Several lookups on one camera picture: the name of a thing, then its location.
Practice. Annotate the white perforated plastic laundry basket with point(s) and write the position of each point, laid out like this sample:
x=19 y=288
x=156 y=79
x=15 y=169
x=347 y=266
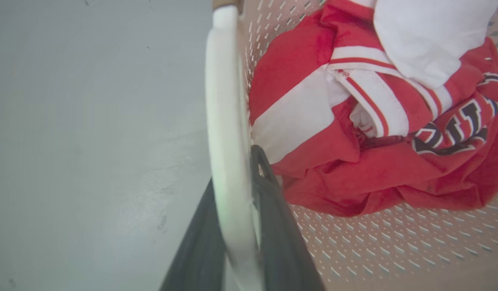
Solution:
x=228 y=121

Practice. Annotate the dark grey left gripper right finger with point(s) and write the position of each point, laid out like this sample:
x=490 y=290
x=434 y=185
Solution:
x=282 y=242

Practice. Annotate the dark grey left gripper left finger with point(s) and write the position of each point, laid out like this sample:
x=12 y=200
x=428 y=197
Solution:
x=198 y=258

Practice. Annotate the white cloth garment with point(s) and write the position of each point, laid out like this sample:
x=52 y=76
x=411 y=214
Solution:
x=427 y=36

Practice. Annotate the red and white jersey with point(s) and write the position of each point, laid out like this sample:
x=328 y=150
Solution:
x=354 y=161

